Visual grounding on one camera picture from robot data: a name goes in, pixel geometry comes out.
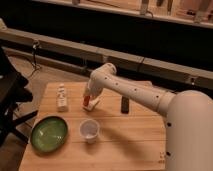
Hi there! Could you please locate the green plate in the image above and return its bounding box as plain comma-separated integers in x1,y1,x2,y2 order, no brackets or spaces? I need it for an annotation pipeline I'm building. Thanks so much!
30,116,68,154

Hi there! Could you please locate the clear plastic cup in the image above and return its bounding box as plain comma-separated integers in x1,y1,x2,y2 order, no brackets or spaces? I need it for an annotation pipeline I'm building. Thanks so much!
79,119,100,144

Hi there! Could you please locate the black rectangular block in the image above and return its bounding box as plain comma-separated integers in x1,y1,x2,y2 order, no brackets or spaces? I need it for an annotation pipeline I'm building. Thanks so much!
121,96,129,114

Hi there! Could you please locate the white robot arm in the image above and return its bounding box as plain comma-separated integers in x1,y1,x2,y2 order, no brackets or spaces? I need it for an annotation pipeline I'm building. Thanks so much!
83,63,213,171

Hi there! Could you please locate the white tube bottle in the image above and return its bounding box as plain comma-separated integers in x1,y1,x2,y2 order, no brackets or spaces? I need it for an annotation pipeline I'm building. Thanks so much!
56,84,68,112

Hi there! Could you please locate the white sponge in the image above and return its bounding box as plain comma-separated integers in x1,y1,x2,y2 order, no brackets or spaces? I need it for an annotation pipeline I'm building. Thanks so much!
83,98,100,111

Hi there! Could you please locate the black chair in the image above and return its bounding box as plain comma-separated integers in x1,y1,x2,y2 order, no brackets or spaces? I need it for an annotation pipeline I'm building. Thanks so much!
0,46,37,147

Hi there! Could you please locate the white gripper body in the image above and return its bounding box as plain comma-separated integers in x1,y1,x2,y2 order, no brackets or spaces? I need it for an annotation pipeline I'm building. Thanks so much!
83,80,103,100

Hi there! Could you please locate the wooden table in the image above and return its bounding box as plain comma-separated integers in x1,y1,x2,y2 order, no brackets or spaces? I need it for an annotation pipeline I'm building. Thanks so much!
19,82,165,171

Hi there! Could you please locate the red pepper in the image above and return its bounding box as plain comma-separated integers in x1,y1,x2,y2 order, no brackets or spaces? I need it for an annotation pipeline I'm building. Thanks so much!
83,96,90,106

